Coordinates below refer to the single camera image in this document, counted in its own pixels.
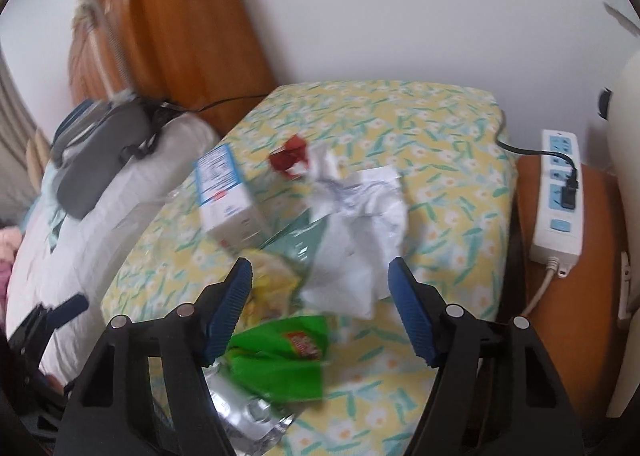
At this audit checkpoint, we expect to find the white power strip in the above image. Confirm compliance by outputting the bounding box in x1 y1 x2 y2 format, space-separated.
530 130 583 264

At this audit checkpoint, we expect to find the white plastic bag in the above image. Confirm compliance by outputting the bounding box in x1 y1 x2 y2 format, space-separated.
299 216 407 319

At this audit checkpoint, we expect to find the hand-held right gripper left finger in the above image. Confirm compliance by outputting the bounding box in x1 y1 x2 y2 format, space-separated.
52 257 253 456

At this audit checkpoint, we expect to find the silver foil packet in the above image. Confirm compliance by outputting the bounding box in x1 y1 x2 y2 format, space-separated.
202 361 301 456

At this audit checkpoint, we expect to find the orange brown side table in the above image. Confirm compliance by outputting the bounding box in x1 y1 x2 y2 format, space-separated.
515 156 636 432

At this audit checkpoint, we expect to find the thin black cable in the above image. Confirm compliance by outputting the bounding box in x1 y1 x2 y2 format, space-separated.
165 93 271 114

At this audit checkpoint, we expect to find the carved wooden headboard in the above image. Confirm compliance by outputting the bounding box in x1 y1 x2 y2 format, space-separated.
67 0 278 137

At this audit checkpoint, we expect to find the yellow floral cloth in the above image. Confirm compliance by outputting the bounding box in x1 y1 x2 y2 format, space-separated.
100 81 518 456

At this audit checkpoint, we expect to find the red wrapper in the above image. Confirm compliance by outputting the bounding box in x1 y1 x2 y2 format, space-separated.
268 134 313 180

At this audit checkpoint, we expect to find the white power strip cable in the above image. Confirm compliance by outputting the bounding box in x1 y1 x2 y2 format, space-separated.
520 258 571 317

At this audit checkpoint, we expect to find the white and blue carton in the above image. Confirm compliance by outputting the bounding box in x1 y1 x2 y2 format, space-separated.
194 143 273 254

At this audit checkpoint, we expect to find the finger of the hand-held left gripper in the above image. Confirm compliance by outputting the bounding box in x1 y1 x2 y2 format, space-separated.
42 292 91 332

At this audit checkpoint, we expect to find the white pillow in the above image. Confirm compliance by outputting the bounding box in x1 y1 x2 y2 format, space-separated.
5 111 221 379

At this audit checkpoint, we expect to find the pink cloth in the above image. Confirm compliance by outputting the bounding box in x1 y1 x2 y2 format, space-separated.
0 228 23 297

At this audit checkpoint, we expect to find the yellow snack packet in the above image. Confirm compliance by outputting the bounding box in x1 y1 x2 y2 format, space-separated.
245 248 306 332

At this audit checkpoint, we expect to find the black plug with cable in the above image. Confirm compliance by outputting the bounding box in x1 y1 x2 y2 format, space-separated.
495 121 581 209

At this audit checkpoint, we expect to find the grey breathing machine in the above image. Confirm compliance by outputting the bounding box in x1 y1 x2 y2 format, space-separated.
50 93 166 219

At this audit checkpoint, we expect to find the teal green packet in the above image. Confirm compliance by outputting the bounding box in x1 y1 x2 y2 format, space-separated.
260 211 331 267

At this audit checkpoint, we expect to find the white paper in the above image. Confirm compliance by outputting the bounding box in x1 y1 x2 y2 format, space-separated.
302 143 408 242

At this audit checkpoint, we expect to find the beige striped cloth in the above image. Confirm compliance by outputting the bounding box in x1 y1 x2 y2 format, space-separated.
0 53 51 222

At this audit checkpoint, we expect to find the clear plastic wrapper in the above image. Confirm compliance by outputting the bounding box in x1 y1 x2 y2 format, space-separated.
164 185 207 218

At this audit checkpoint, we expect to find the bright green snack packet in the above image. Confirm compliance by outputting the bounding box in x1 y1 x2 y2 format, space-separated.
225 315 333 402

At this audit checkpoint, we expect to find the light green cloth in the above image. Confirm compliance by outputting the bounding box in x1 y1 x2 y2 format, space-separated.
40 166 67 252

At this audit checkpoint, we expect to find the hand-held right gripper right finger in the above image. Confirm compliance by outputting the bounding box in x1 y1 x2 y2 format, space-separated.
387 256 586 456

